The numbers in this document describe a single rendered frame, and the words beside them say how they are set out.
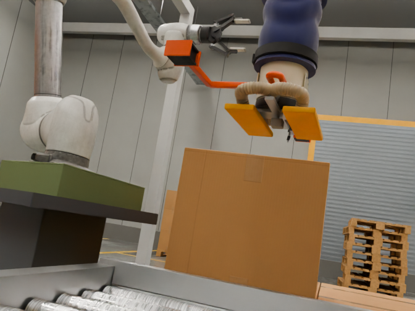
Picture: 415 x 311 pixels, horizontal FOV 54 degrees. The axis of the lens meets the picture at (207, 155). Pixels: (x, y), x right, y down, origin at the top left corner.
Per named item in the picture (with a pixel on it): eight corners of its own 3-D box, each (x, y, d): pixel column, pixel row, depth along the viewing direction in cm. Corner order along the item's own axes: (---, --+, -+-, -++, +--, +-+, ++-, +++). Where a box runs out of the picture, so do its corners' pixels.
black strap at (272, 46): (314, 52, 134) (315, 41, 135) (245, 52, 142) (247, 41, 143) (319, 79, 155) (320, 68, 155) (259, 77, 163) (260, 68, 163)
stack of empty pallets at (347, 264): (407, 302, 702) (412, 226, 724) (339, 290, 733) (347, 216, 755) (394, 294, 824) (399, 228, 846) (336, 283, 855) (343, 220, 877)
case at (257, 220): (312, 324, 99) (330, 162, 106) (159, 291, 110) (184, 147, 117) (314, 295, 156) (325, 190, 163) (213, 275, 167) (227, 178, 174)
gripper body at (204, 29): (205, 30, 192) (224, 30, 189) (202, 47, 190) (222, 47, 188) (201, 21, 185) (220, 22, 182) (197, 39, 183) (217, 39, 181)
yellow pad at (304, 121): (314, 113, 124) (317, 97, 124) (281, 111, 127) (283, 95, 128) (322, 140, 155) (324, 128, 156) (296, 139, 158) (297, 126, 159)
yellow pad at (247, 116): (253, 110, 130) (255, 95, 131) (223, 108, 134) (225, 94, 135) (273, 137, 162) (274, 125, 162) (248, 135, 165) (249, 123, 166)
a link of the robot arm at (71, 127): (58, 149, 134) (74, 86, 139) (32, 150, 147) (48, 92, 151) (99, 161, 146) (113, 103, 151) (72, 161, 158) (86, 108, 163)
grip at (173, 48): (189, 55, 122) (191, 39, 123) (163, 55, 125) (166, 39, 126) (199, 66, 130) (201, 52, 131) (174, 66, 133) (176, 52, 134)
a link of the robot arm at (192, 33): (191, 48, 193) (203, 48, 191) (184, 39, 184) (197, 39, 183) (194, 30, 194) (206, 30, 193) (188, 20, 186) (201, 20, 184)
